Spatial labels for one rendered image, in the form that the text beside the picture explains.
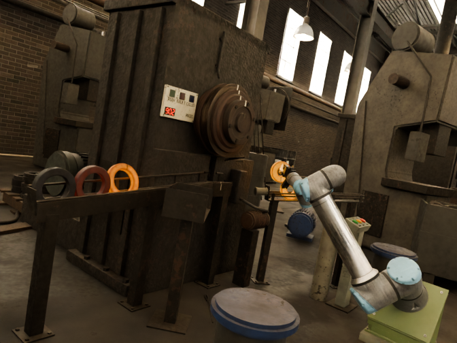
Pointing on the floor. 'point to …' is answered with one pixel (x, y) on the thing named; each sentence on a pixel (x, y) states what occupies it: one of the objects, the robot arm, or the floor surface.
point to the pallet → (10, 195)
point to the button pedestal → (342, 302)
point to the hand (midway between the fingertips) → (281, 169)
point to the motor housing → (248, 246)
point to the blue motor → (302, 224)
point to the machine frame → (162, 133)
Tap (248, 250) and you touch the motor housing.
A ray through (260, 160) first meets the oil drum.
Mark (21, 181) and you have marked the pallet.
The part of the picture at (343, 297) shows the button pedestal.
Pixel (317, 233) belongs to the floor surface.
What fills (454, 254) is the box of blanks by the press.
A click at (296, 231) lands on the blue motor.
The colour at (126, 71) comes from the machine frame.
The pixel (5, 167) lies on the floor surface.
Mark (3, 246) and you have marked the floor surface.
